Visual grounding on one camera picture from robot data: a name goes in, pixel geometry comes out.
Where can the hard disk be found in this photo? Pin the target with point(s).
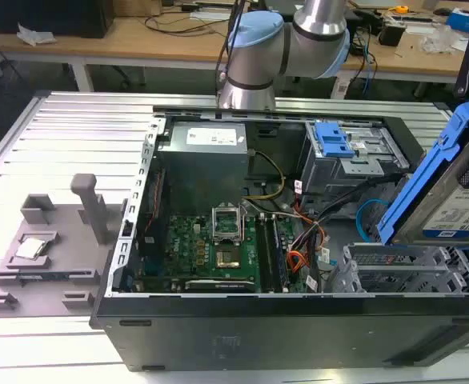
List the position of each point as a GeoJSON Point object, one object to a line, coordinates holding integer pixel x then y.
{"type": "Point", "coordinates": [414, 192]}

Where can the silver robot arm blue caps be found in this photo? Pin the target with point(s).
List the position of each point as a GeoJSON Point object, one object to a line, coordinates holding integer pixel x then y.
{"type": "Point", "coordinates": [254, 52]}

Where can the metal disk bay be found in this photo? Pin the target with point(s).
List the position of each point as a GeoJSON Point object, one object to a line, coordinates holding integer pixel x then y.
{"type": "Point", "coordinates": [394, 276]}

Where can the black RAM slot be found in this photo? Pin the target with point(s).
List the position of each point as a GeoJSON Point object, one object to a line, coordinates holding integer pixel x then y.
{"type": "Point", "coordinates": [263, 256]}

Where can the clear plastic bags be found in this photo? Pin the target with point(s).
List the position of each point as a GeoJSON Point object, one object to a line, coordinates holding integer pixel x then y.
{"type": "Point", "coordinates": [442, 42]}

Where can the blue cardboard box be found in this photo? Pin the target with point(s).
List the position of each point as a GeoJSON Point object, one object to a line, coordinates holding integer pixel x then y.
{"type": "Point", "coordinates": [462, 20]}

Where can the black motor block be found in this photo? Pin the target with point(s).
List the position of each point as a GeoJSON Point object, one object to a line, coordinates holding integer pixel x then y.
{"type": "Point", "coordinates": [390, 34]}

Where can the yellow tape measure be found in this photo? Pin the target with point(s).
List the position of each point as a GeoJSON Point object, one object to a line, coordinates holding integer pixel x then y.
{"type": "Point", "coordinates": [401, 9]}

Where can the white paper tag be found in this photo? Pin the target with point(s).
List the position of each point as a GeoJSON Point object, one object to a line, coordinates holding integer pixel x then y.
{"type": "Point", "coordinates": [340, 85]}

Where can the metal drive cage blue latch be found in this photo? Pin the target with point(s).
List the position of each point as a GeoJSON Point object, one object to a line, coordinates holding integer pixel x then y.
{"type": "Point", "coordinates": [362, 164]}

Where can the installed RAM stick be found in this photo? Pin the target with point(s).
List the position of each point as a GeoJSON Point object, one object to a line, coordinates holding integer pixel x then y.
{"type": "Point", "coordinates": [280, 256]}

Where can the grey power supply unit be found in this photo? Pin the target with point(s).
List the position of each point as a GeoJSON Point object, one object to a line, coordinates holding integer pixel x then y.
{"type": "Point", "coordinates": [202, 172]}

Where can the CPU socket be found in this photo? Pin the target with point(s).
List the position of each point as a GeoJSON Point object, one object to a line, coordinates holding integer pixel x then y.
{"type": "Point", "coordinates": [228, 259]}

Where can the wooden desk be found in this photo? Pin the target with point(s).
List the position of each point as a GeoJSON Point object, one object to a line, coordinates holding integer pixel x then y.
{"type": "Point", "coordinates": [138, 44]}

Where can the black PC case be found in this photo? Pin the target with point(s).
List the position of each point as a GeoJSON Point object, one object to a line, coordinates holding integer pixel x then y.
{"type": "Point", "coordinates": [258, 324]}

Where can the black graphics card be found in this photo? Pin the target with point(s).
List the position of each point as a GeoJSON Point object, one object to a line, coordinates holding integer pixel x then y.
{"type": "Point", "coordinates": [218, 285]}

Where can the green motherboard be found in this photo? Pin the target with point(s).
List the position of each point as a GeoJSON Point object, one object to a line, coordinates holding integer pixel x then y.
{"type": "Point", "coordinates": [186, 248]}

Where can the black case fan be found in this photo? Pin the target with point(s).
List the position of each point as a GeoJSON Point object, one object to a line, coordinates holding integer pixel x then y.
{"type": "Point", "coordinates": [154, 208]}

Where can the large black box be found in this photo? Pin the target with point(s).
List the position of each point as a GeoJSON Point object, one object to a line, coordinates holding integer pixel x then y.
{"type": "Point", "coordinates": [50, 16]}

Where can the crumpled white plastic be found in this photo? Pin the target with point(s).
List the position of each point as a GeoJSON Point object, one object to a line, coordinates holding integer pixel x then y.
{"type": "Point", "coordinates": [34, 37]}

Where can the dark RAM stick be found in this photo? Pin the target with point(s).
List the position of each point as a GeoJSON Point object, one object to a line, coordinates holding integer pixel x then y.
{"type": "Point", "coordinates": [46, 276]}

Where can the silver CPU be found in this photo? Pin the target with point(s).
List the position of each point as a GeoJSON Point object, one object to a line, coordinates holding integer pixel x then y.
{"type": "Point", "coordinates": [30, 248]}

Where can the grey parts rack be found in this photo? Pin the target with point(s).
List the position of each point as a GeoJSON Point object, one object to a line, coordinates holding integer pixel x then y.
{"type": "Point", "coordinates": [38, 304]}

